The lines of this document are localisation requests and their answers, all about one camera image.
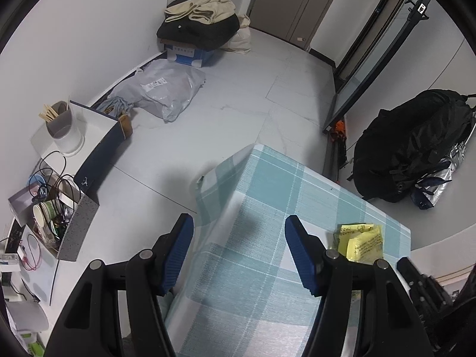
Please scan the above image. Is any black folded garment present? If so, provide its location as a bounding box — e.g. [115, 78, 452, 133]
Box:
[156, 13, 241, 50]

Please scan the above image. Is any white blue cardboard box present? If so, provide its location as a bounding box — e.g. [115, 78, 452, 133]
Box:
[163, 41, 224, 68]

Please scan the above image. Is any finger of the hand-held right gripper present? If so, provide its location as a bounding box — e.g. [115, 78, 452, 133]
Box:
[396, 256, 453, 317]

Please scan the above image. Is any yellow snack packet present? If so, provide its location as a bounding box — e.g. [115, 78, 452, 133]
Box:
[334, 223, 385, 266]

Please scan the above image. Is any grey plastic mailer bag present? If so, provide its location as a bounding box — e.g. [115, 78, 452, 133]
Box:
[109, 59, 206, 123]

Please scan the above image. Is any white tote bag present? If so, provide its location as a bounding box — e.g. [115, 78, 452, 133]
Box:
[222, 14, 252, 54]

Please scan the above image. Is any black looped cable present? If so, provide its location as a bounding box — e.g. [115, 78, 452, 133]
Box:
[36, 151, 81, 209]

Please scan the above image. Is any beige folded cloth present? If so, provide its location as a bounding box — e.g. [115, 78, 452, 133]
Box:
[164, 0, 237, 25]

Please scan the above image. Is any red cable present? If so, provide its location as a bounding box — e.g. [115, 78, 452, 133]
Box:
[20, 230, 42, 271]

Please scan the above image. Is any white navy flat box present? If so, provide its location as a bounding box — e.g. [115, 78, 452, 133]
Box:
[30, 100, 129, 202]

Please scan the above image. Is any bundle of wooden chopsticks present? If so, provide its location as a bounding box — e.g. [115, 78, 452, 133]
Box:
[39, 103, 72, 123]

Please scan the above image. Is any white round appliance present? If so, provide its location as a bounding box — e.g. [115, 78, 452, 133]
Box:
[5, 299, 50, 334]

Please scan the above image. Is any grey blue crumpled cloth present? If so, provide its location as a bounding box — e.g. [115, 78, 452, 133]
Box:
[97, 95, 135, 120]

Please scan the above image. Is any brown cardboard flap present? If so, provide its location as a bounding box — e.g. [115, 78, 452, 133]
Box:
[118, 114, 134, 139]

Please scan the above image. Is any stack of paper cups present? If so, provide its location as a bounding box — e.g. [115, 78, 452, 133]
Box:
[32, 200, 62, 232]

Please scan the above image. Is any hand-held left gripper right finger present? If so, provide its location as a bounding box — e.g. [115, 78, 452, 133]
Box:
[284, 215, 434, 357]

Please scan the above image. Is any white plastic cup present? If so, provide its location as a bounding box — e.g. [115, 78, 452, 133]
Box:
[45, 100, 84, 156]

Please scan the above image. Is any blue tape roll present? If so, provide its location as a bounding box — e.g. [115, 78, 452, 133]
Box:
[29, 173, 48, 196]

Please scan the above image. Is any black framed glass door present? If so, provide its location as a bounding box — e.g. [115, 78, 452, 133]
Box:
[322, 0, 434, 135]

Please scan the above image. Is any teal checked tablecloth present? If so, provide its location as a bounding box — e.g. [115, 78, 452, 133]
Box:
[163, 143, 412, 357]

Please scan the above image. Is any grey room door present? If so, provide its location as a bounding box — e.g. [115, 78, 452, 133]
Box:
[248, 0, 351, 51]

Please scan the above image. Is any black backpack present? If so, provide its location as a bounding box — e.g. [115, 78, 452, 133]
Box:
[349, 88, 476, 204]

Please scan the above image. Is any silver foil bag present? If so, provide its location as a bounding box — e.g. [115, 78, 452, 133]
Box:
[409, 140, 468, 209]

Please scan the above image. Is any grey speckled open box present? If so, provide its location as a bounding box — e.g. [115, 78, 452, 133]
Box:
[7, 173, 101, 262]

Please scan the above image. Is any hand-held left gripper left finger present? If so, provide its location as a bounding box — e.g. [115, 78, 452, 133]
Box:
[45, 213, 195, 357]

